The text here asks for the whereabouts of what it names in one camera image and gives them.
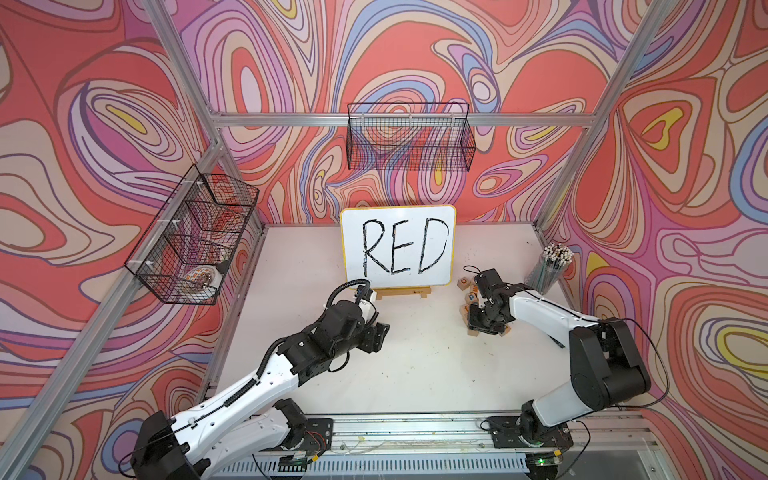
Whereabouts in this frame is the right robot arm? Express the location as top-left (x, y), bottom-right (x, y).
top-left (464, 265), bottom-right (652, 446)

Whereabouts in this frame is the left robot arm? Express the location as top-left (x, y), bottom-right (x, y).
top-left (118, 279), bottom-right (389, 479)

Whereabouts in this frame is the whiteboard with RED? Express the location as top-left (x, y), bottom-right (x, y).
top-left (340, 205), bottom-right (457, 290)

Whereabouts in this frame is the cup of pencils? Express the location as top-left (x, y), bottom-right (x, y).
top-left (524, 243), bottom-right (573, 294)

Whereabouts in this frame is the tape roll in basket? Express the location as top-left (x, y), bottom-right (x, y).
top-left (179, 265), bottom-right (222, 300)

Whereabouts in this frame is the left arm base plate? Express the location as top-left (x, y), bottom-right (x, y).
top-left (268, 417), bottom-right (334, 453)

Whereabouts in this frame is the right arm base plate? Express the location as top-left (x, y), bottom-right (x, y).
top-left (480, 415), bottom-right (574, 451)

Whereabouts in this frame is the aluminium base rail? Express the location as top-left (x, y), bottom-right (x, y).
top-left (210, 411), bottom-right (676, 479)

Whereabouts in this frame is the back wire basket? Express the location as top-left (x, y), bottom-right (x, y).
top-left (346, 100), bottom-right (476, 173)

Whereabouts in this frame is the wire basket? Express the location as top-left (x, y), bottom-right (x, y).
top-left (124, 166), bottom-right (260, 306)
top-left (346, 100), bottom-right (476, 173)

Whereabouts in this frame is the left wire basket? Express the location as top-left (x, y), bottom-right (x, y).
top-left (124, 166), bottom-right (260, 306)

